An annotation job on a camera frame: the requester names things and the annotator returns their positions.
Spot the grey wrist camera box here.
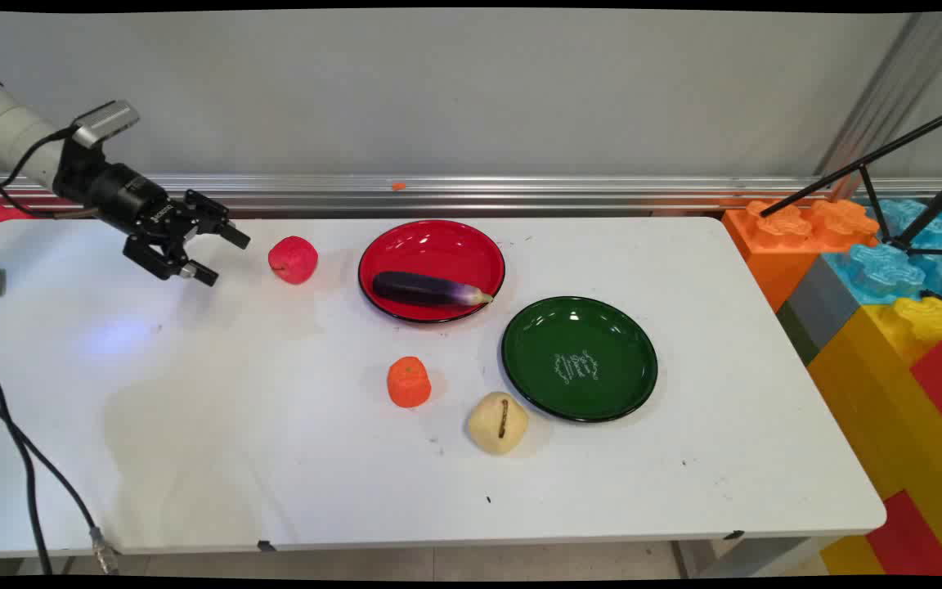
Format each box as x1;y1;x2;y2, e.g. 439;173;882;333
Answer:
70;100;141;151

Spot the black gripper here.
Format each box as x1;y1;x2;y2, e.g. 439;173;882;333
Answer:
54;147;252;288

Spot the orange toy fruit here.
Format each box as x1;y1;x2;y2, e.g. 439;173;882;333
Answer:
387;356;433;409

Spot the black tripod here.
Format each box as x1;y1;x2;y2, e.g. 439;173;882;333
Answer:
759;100;942;257

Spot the purple toy eggplant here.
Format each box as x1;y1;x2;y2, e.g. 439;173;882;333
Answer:
371;271;494;308

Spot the white table leg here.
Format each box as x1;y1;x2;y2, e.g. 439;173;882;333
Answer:
671;536;841;578

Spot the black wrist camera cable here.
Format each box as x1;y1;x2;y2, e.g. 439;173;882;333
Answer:
0;127;101;221

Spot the yellow giant building block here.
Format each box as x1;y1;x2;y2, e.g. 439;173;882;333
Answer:
806;296;942;578

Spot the plain black cable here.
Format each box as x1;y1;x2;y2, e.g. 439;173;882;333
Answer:
0;383;53;575

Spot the red toy apple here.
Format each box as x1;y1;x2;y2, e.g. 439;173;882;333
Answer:
267;236;319;286

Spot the green plate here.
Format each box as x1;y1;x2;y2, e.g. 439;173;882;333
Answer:
500;295;659;424

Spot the orange giant building block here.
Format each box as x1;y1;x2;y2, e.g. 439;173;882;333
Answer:
721;199;881;313

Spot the black cable with metal connector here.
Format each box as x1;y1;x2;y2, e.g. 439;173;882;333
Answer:
0;364;121;574

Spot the grey giant building block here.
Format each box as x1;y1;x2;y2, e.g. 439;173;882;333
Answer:
775;255;864;366

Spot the pale yellow toy potato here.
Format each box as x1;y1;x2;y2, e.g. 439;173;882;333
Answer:
466;391;530;456

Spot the blue giant building block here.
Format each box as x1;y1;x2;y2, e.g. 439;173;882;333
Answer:
823;199;942;306

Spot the low red giant building block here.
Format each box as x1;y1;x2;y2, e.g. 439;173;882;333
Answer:
865;489;942;578

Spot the red plate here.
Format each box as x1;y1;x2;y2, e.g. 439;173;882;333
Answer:
357;219;507;325

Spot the aluminium rail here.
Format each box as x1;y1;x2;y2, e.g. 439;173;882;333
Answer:
0;173;942;218

